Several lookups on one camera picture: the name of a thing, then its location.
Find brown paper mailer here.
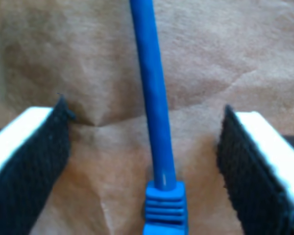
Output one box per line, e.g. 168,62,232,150
0,0,294,235

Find blue network cable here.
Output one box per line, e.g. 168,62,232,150
128,0,190,235

